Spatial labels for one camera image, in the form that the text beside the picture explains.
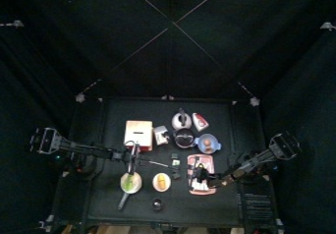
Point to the toy cleaver white blade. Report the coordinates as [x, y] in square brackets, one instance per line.
[199, 187]

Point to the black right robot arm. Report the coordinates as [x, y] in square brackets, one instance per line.
[263, 159]

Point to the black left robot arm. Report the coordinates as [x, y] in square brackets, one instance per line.
[79, 148]

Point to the pink cutting board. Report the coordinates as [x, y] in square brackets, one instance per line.
[210, 161]

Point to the grey toy utensil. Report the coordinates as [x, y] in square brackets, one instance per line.
[159, 163]

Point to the small white green cube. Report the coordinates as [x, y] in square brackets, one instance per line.
[176, 162]

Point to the small dark cube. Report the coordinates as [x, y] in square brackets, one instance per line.
[174, 155]

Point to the small cream plate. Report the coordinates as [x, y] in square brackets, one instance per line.
[162, 182]

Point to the wooden toy box red base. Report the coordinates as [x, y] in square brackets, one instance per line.
[139, 133]

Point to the yellow toy bread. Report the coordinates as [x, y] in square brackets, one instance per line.
[162, 182]

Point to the green toy vegetable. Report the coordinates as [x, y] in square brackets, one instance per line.
[128, 184]

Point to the blue toy bowl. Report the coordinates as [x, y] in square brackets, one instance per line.
[208, 144]

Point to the brown toy egg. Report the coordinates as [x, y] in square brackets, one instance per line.
[207, 142]

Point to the small silver toy appliance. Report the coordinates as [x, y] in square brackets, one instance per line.
[160, 135]

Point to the dark toy cooking pot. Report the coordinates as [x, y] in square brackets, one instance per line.
[184, 138]

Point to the small dark cup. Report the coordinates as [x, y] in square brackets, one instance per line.
[158, 204]

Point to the white printed label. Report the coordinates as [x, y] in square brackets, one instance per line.
[256, 205]

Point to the red white toy carton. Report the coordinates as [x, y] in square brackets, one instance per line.
[200, 121]

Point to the metal frame bracket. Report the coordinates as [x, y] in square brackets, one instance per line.
[255, 101]
[47, 224]
[327, 25]
[167, 97]
[279, 226]
[14, 24]
[80, 97]

